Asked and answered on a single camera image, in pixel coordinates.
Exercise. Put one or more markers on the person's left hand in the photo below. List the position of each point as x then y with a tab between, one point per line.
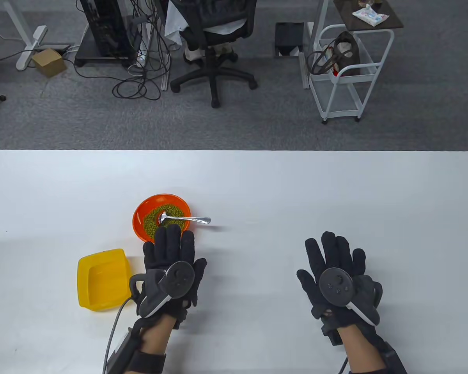
167	249

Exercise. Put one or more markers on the person's right hand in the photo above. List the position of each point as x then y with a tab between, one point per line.
335	253

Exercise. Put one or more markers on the pile of green mung beans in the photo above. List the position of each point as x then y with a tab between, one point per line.
154	222

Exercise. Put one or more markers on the stainless steel spoon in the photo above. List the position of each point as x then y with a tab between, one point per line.
195	219

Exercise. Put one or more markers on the yellow plastic food container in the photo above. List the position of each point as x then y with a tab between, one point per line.
101	280

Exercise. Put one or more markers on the person's right forearm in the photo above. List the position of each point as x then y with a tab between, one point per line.
358	350

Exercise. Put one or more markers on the person's left forearm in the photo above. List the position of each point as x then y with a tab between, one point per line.
156	339

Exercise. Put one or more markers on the black handheld controller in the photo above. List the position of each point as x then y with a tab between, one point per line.
335	282
175	276

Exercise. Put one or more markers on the orange plastic bowl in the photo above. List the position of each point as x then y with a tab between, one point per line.
139	218

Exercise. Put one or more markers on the white rolling cart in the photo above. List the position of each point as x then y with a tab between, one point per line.
355	79

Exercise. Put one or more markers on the black office chair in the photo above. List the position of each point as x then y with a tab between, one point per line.
214	78

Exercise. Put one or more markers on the brown handbag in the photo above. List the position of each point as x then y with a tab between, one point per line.
347	54

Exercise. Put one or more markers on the black floor platform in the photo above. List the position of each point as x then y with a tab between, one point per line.
87	50

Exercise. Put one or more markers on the cardboard box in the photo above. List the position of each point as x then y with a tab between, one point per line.
48	62

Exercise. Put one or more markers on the black floor box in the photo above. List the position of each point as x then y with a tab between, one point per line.
288	35

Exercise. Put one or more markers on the black computer tower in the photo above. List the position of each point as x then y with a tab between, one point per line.
101	27

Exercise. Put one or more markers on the brown top side table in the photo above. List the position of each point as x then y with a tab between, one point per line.
347	19

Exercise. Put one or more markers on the white tissue packet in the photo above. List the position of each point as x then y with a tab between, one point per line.
370	15

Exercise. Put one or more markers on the white desk leg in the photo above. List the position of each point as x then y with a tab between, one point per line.
31	43

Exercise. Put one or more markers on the black wrist camera unit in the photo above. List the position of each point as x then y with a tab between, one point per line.
148	362
392	360

